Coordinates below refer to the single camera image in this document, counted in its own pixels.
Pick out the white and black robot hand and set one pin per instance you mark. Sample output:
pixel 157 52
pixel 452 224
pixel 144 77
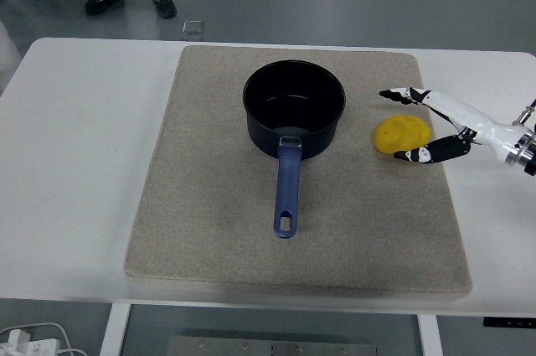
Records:
pixel 494 132

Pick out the yellow potato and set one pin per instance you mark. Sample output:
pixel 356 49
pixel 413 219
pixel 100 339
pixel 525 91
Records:
pixel 400 134

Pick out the black table control panel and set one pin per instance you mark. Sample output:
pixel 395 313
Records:
pixel 508 321

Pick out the white table leg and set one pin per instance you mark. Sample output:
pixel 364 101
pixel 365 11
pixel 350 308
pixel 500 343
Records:
pixel 113 331
pixel 430 337

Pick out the beige felt mat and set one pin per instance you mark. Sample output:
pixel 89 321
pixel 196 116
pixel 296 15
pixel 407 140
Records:
pixel 209 205

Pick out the white power strip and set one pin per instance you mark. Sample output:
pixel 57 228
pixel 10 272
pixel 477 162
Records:
pixel 29 345

